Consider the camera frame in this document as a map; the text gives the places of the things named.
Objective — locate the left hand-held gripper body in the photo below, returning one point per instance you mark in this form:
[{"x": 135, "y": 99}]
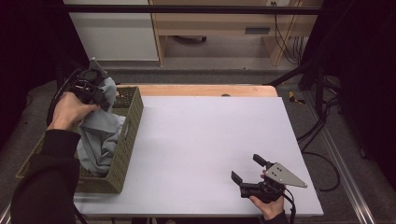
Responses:
[{"x": 88, "y": 85}]

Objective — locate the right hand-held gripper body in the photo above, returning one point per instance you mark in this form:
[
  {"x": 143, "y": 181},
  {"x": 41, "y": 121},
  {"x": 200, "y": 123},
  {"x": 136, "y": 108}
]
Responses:
[{"x": 271, "y": 183}]

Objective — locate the light blue cloth garment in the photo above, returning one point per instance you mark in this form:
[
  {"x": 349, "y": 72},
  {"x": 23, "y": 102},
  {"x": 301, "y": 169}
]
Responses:
[{"x": 101, "y": 132}]

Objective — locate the olive green woven basket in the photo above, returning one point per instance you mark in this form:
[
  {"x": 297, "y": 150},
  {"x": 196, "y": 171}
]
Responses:
[{"x": 124, "y": 146}]

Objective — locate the person's right hand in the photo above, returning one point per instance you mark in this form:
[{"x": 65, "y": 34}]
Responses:
[{"x": 269, "y": 207}]

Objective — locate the person's left hand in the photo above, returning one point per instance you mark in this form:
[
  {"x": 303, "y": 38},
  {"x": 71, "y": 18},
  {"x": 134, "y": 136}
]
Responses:
[{"x": 69, "y": 110}]

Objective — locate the white table board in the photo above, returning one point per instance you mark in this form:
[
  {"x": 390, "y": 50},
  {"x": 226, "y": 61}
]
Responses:
[{"x": 199, "y": 149}]

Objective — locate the white cabinet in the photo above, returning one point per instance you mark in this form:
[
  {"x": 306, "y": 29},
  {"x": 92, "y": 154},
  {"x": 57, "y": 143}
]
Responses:
[{"x": 113, "y": 31}]

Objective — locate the yellow and black floor marker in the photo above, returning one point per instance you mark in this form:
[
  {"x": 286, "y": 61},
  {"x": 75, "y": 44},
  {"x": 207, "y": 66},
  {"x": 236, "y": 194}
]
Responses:
[{"x": 294, "y": 98}]

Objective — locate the black metal stand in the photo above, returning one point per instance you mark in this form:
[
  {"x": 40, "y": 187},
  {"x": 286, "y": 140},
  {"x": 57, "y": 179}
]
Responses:
[{"x": 308, "y": 65}]

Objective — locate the black horizontal metal bar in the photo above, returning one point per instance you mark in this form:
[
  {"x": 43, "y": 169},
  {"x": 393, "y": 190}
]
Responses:
[{"x": 186, "y": 9}]

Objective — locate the light wooden desk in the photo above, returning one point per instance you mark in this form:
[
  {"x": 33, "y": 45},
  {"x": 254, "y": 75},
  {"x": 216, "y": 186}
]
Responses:
[{"x": 224, "y": 28}]

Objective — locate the aluminium floor rail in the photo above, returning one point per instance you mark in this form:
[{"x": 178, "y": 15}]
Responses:
[{"x": 341, "y": 161}]

